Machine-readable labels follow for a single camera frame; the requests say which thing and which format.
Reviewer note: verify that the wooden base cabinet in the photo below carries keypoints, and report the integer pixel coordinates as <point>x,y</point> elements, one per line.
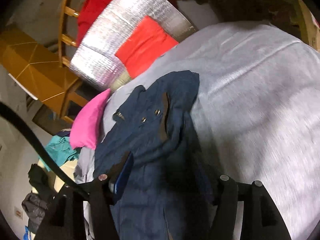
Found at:
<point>67,104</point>

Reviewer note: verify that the dark grey puffer jacket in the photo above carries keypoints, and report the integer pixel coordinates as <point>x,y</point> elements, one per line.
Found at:
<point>35,208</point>

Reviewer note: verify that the black hanging garment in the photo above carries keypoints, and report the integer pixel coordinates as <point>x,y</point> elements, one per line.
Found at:
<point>40,181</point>

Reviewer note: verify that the wooden stair railing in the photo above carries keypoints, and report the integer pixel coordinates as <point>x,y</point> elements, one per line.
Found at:
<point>64,39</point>

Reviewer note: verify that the teal shirt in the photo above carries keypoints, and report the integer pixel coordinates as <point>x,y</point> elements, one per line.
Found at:
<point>60,150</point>

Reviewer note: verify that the red blanket on railing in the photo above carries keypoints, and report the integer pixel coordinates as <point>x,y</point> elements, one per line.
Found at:
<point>89,12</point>

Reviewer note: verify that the grey bed sheet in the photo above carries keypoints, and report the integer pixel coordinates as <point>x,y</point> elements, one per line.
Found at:
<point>256,113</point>

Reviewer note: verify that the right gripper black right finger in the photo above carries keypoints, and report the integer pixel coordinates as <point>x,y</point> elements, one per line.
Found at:
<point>261,218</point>

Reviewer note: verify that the red cushion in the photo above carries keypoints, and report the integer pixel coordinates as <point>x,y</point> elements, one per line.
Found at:
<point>147,43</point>

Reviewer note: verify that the pink pillow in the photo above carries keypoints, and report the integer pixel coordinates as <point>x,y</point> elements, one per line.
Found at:
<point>85,128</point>

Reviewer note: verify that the silver foil insulation panel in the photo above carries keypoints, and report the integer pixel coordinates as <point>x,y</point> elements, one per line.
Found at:
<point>95,60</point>

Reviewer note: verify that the navy blue quilted jacket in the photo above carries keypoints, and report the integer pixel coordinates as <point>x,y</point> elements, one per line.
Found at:
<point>164,195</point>

